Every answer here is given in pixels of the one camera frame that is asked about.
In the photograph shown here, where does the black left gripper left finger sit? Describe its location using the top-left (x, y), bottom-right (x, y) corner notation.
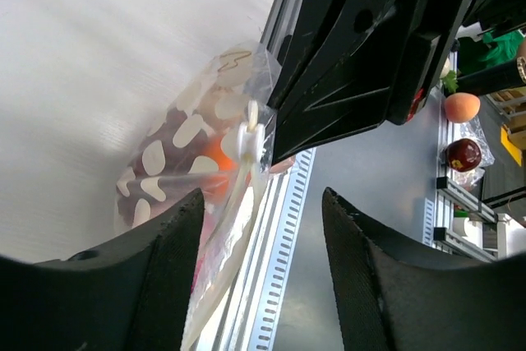
top-left (1, 190), bottom-right (204, 350)

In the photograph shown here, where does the red apple on shelf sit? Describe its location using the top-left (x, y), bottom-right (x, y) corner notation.
top-left (445, 138), bottom-right (482, 173)

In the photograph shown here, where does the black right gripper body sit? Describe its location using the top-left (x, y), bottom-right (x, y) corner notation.
top-left (385, 0), bottom-right (525, 125)

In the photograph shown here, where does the aluminium mounting rail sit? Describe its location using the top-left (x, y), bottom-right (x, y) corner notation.
top-left (261, 0), bottom-right (302, 65)

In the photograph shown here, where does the orange fruit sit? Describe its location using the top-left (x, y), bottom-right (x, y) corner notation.
top-left (204, 136), bottom-right (238, 201)

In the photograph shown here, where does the dark red grape bunch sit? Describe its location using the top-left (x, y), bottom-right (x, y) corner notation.
top-left (115, 107), bottom-right (208, 229)

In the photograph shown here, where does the slotted white cable duct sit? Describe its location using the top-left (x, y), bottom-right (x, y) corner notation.
top-left (191, 148), bottom-right (316, 350)

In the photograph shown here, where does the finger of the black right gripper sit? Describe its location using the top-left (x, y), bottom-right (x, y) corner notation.
top-left (275, 0), bottom-right (339, 92)
top-left (269, 0), bottom-right (417, 162)

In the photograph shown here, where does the peach on far shelf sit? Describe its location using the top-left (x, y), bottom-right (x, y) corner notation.
top-left (444, 92), bottom-right (481, 123)

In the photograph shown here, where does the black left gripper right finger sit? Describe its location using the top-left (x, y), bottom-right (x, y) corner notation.
top-left (322, 188), bottom-right (525, 350)

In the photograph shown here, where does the clear zip top bag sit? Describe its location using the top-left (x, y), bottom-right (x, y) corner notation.
top-left (113, 40), bottom-right (297, 351)

